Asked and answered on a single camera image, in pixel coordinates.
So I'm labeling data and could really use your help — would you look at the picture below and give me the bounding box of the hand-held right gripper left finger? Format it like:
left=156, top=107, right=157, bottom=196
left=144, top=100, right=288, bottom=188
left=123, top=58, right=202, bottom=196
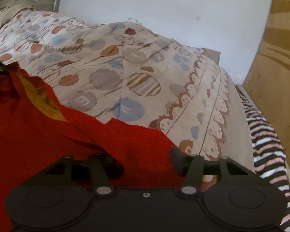
left=45, top=153, right=125, bottom=196

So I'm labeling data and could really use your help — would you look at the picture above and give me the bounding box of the dotted patterned duvet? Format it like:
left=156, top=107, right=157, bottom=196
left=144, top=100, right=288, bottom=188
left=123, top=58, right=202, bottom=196
left=0, top=7, right=255, bottom=191

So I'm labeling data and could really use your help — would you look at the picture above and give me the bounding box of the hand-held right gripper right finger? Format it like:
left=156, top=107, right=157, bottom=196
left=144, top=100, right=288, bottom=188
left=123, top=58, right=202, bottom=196
left=170, top=146, right=248, bottom=196

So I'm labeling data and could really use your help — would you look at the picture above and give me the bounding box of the plywood board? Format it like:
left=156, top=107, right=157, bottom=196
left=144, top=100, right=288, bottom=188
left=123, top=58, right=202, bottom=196
left=242, top=0, right=290, bottom=172

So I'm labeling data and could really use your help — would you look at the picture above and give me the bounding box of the red sweater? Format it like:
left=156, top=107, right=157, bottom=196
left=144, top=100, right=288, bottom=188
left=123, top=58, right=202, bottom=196
left=0, top=61, right=188, bottom=232

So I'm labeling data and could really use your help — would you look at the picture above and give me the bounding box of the grey pillow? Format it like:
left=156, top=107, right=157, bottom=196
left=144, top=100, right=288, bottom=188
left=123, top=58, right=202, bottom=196
left=203, top=48, right=221, bottom=63

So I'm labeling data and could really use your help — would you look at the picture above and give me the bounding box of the black white striped bed sheet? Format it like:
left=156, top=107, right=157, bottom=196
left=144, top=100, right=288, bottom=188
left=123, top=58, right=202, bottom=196
left=234, top=84, right=290, bottom=232

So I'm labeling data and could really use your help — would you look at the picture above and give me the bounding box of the beige patterned pillow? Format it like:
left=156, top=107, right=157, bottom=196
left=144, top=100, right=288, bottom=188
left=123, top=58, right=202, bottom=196
left=0, top=5, right=34, bottom=41

